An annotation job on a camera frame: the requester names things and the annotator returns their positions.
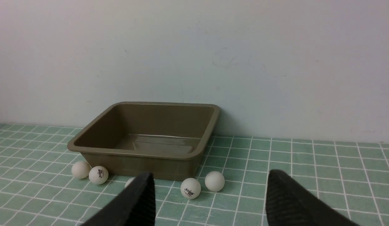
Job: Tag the olive plastic bin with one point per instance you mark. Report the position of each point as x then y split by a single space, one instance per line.
166 139

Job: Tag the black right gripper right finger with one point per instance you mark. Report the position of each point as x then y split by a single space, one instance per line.
290 204

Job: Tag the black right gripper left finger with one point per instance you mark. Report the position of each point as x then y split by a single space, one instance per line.
134 206

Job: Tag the plain white ball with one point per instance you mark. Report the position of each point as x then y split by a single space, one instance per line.
80 169
128 182
214 181

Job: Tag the white logo ball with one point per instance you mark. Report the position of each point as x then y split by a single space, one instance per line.
98 175
190 188

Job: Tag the green checkered tablecloth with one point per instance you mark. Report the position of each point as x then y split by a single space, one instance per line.
38 189

